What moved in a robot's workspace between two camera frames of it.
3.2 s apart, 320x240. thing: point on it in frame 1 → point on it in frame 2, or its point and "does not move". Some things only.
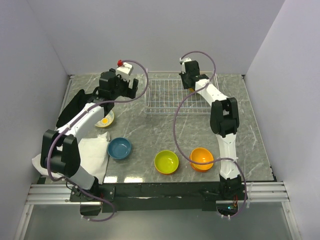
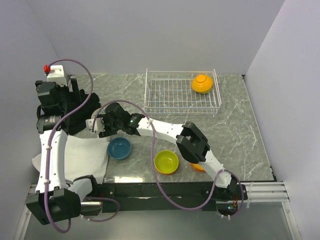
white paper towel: [93, 156] does not move
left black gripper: [129, 92] → [72, 97]
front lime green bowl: [166, 161] does not move
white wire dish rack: [165, 93] does not move
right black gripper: [185, 85] → [107, 132]
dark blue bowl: [119, 148] does not move
